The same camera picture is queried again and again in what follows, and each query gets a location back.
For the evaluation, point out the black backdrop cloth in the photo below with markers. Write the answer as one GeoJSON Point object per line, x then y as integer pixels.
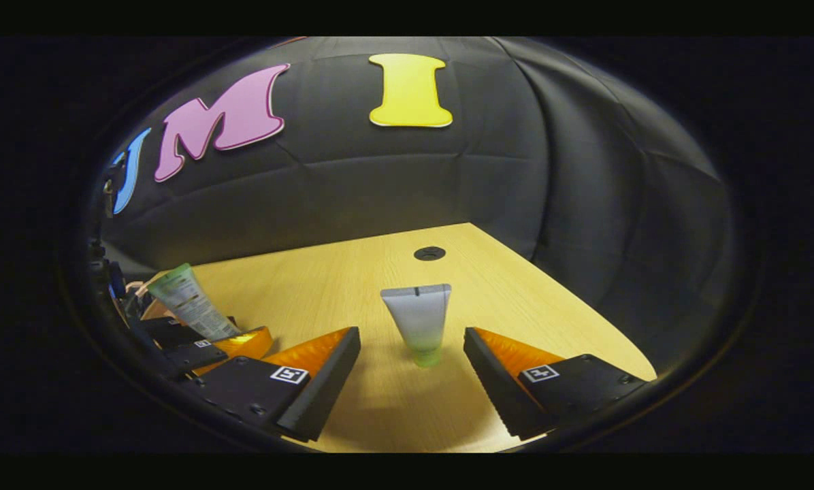
{"type": "Point", "coordinates": [448, 184]}

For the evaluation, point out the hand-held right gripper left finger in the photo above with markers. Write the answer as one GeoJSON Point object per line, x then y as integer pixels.
{"type": "Point", "coordinates": [325, 388]}

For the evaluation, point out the white cream tube green cap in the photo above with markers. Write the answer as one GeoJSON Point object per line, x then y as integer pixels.
{"type": "Point", "coordinates": [189, 299]}

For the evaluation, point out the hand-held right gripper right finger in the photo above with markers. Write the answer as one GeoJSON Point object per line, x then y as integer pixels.
{"type": "Point", "coordinates": [495, 395]}

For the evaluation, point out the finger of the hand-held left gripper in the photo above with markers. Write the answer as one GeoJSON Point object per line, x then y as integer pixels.
{"type": "Point", "coordinates": [196, 355]}
{"type": "Point", "coordinates": [172, 332]}

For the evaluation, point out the small grey-green cream tube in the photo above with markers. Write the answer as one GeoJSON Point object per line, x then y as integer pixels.
{"type": "Point", "coordinates": [417, 316]}

